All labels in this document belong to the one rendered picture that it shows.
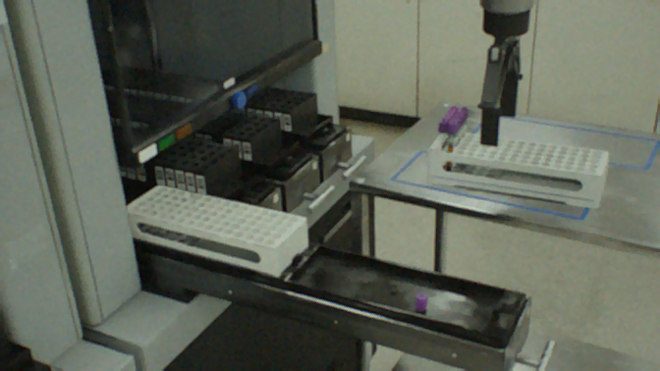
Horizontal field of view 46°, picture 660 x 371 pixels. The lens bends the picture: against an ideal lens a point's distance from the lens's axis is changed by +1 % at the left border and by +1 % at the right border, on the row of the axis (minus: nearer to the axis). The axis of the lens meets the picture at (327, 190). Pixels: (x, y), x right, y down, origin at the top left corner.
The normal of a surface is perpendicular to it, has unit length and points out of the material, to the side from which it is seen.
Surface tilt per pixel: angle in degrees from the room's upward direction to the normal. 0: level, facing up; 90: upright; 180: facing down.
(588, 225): 0
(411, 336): 90
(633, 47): 90
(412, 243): 0
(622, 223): 0
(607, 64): 90
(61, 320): 90
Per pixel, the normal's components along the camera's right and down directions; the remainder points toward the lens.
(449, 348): -0.46, 0.43
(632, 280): -0.04, -0.89
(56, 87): 0.89, 0.18
